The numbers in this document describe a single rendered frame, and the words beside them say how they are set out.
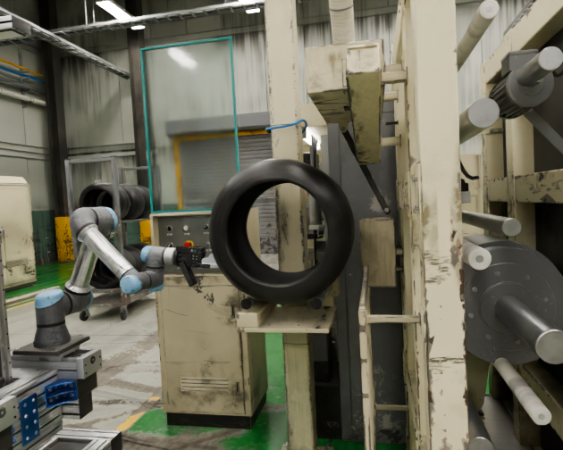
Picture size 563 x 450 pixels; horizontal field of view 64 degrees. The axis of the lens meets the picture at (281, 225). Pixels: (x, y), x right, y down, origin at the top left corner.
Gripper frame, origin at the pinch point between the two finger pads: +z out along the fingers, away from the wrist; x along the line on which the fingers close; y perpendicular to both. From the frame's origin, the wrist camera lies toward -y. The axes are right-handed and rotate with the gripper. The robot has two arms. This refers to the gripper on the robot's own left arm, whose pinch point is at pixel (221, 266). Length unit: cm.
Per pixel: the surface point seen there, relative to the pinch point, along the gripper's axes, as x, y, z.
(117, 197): 287, 12, -227
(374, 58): -44, 73, 58
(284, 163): -10, 44, 26
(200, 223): 66, 11, -36
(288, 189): 27.7, 34.3, 21.2
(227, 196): -11.9, 29.9, 5.1
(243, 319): -9.4, -18.3, 14.0
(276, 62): 28, 92, 12
